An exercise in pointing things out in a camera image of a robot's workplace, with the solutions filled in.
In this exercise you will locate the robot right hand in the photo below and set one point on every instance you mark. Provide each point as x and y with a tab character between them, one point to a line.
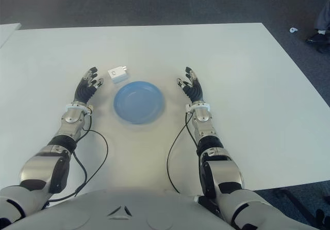
194	90

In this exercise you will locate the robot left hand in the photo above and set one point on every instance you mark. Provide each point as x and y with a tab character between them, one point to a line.
83	90

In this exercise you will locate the white cube charger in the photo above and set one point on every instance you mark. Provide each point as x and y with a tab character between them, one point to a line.
117	75

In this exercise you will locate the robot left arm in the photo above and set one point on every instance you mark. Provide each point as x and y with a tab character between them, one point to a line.
38	165

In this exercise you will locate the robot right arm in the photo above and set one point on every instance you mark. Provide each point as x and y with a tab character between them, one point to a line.
227	170

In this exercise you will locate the blue round plate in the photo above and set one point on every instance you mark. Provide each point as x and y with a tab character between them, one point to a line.
139	102

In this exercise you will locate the white side table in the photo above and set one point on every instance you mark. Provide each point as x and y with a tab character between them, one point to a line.
6	32

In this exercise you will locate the small white floor object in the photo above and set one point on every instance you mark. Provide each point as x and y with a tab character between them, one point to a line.
292	30

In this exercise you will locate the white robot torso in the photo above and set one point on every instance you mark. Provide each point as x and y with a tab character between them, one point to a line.
154	209

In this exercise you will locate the black shoe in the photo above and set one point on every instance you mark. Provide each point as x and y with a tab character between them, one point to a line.
315	38

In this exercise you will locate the grey trousered person leg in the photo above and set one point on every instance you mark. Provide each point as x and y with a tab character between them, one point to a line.
324	18

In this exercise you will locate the black table leg frame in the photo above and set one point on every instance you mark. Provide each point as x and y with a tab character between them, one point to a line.
296	201

